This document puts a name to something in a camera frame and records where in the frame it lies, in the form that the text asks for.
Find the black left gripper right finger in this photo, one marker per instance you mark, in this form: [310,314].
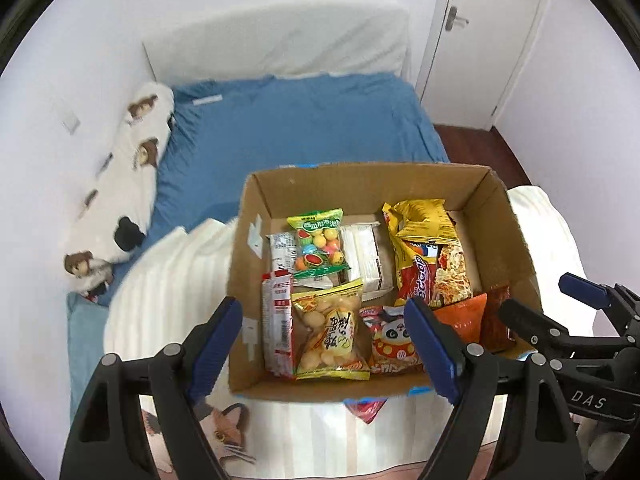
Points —
[537,438]

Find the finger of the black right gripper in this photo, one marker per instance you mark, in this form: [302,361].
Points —
[618,303]
[534,327]

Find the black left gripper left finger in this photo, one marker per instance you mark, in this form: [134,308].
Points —
[107,438]

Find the orange snack sachet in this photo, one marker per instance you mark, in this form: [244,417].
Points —
[465,317]

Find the green fruit candy bag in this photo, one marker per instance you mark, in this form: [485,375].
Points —
[318,243]

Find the cardboard box with blue print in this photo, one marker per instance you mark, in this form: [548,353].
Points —
[494,247]

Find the red yellow instant noodle pack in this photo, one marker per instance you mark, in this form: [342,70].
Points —
[429,259]

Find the striped cream pink blanket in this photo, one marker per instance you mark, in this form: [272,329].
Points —
[170,324]

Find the red panda snack bag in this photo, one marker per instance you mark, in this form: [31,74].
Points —
[392,350]

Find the red triangular snack packet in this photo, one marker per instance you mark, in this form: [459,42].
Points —
[366,410]

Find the red white stick packet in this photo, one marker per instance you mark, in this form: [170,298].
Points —
[277,324]

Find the white tissue pack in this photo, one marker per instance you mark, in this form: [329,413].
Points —
[368,259]

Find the yellow egg biscuit bag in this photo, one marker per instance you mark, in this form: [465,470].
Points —
[331,318]

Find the white cartoon print pillow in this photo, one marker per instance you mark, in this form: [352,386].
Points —
[118,208]

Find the silver white small packet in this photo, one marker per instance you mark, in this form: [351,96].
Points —
[283,252]

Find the blue bed sheet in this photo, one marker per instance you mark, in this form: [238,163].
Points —
[222,131]

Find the white door with handle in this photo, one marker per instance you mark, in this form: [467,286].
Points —
[475,51]

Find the white mattress against wall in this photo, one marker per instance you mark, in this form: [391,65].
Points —
[294,39]

